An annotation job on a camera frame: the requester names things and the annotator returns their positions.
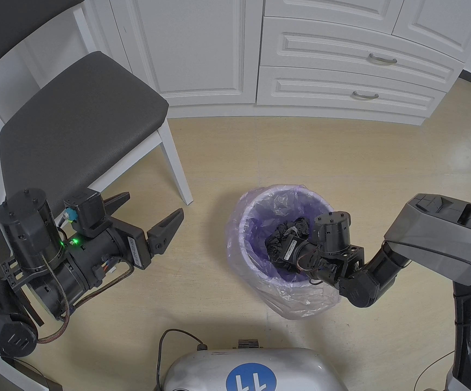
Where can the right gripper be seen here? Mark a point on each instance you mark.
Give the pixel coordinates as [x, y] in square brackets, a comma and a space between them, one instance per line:
[300, 255]

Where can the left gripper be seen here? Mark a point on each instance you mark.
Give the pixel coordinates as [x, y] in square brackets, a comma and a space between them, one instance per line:
[101, 255]

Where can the black plastic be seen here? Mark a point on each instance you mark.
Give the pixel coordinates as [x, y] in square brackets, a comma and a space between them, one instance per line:
[288, 228]

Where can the purple plastic bag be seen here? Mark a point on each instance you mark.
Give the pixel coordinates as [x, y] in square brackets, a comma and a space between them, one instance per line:
[255, 226]

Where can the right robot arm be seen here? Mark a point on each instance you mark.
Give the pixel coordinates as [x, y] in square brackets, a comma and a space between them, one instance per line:
[435, 234]

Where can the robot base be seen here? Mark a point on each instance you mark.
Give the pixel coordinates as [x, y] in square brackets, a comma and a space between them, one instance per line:
[202, 369]

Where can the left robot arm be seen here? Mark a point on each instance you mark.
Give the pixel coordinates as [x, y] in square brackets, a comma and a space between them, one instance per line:
[23, 226]

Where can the white trash bin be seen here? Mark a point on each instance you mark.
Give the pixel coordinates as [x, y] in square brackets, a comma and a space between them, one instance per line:
[248, 259]

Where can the white chair grey seat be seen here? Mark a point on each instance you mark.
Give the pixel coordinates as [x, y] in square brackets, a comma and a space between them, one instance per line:
[84, 124]

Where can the white wardrobe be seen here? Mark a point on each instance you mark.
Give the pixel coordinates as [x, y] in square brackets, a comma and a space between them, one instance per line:
[202, 35]

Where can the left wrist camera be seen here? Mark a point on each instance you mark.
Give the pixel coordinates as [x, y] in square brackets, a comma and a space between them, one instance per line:
[86, 210]

